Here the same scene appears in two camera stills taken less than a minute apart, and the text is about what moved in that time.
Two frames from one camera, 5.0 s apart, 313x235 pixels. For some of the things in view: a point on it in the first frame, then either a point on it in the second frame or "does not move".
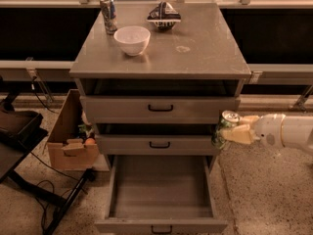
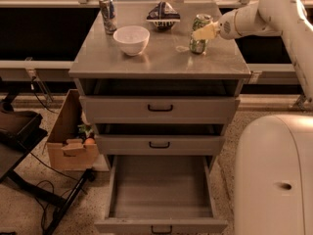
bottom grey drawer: [160, 195] does not move
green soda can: [228, 118] → [200, 46]
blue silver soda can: [109, 12] does not move
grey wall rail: [260, 72] does not move
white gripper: [269, 130] → [227, 25]
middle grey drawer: [156, 145] does not move
